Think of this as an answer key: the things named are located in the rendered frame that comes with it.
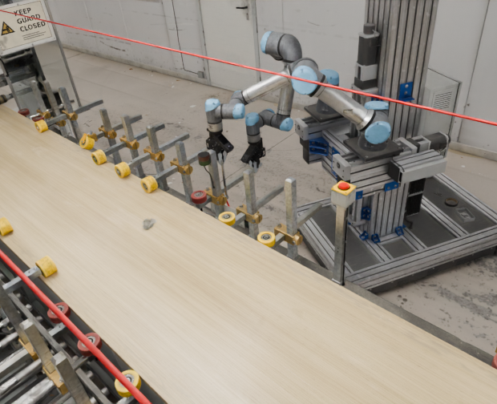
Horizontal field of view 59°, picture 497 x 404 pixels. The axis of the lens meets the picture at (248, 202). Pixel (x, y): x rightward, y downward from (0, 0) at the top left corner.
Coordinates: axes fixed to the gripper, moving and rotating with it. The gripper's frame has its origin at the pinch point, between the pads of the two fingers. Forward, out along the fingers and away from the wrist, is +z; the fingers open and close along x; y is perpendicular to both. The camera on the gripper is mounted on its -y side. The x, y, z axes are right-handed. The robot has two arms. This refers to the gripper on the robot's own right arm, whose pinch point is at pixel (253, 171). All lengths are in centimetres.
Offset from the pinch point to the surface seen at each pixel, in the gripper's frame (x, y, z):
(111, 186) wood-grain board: 47, -65, -8
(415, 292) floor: -89, 46, 83
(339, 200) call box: -80, -37, -35
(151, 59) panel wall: 410, 221, 66
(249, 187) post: -31, -35, -21
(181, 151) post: 19.4, -34.0, -23.9
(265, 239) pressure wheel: -50, -48, -8
